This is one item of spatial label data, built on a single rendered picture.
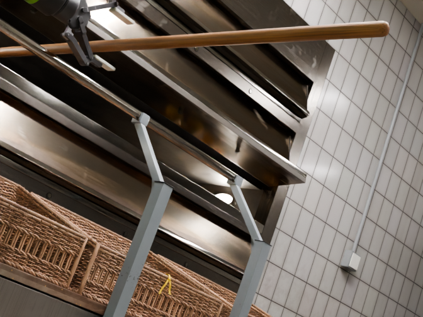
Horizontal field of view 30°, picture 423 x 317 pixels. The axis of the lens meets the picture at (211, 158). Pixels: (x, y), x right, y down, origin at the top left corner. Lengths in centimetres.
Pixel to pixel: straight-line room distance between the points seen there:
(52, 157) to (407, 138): 222
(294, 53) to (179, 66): 69
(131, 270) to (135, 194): 79
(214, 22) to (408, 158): 158
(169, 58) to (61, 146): 58
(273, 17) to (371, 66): 77
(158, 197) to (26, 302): 46
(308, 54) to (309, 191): 63
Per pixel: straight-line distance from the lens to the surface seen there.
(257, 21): 339
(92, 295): 227
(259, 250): 256
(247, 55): 332
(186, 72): 309
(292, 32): 162
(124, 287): 219
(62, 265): 218
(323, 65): 373
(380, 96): 411
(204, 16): 317
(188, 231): 313
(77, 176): 276
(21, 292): 207
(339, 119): 383
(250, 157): 326
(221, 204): 325
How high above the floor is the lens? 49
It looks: 15 degrees up
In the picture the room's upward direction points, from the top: 20 degrees clockwise
